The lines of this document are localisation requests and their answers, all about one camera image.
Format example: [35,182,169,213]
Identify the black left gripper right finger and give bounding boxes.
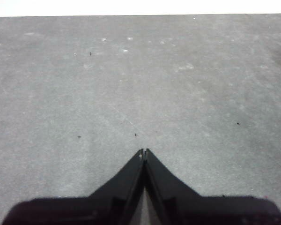
[144,148,281,225]

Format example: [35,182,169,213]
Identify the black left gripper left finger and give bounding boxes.
[1,148,145,225]

